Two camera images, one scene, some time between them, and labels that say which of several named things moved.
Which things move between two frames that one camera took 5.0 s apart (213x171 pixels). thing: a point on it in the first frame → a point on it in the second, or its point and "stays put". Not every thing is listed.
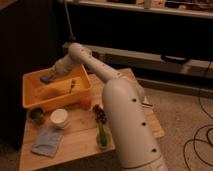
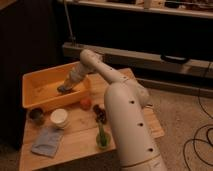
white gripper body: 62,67 → 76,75
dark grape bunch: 100,114 stays put
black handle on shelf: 166,58 stays put
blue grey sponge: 44,78 → 64,89
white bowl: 59,118 stays put
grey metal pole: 72,36 stays put
